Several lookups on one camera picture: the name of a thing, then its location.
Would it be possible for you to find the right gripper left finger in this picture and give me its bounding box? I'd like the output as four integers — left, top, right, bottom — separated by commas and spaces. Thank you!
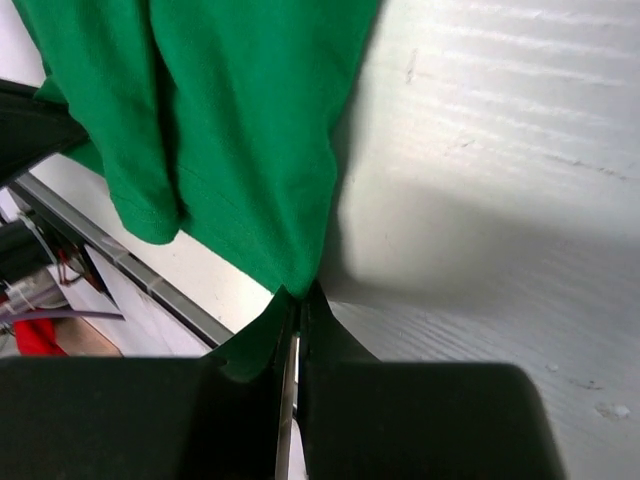
271, 299, 295, 373

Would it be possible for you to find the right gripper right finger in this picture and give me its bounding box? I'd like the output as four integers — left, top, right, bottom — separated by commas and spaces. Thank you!
299, 287, 383, 373

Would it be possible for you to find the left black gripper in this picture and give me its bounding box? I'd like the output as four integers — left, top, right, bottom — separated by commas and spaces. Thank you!
1, 79, 89, 187

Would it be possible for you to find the green t shirt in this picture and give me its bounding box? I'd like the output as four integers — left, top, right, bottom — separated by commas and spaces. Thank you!
12, 0, 386, 384

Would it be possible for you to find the red object under table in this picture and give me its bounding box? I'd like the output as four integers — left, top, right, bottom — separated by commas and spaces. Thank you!
13, 318, 66, 356

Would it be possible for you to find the aluminium table rail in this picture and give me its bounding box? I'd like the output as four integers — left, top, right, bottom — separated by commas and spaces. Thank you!
9, 173, 233, 348

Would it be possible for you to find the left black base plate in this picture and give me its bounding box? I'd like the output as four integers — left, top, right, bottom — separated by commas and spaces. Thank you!
1, 219, 52, 293

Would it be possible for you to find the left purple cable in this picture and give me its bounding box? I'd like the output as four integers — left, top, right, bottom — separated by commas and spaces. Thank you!
0, 284, 126, 326

